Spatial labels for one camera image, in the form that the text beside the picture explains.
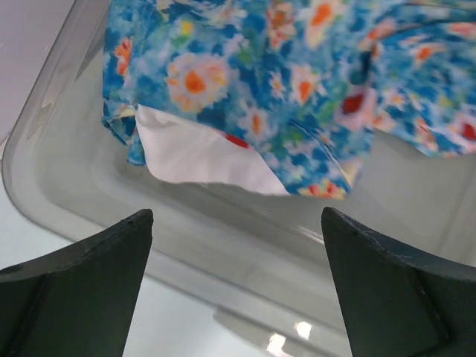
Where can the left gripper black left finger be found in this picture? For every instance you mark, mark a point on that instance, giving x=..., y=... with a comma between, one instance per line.
x=78, y=300

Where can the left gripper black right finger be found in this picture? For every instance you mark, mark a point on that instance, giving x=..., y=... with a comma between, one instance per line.
x=397, y=300

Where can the grey plastic tray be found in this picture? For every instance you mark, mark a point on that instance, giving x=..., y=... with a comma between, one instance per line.
x=230, y=273

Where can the blue floral cloth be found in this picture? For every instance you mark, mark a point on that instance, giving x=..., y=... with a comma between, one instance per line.
x=285, y=97

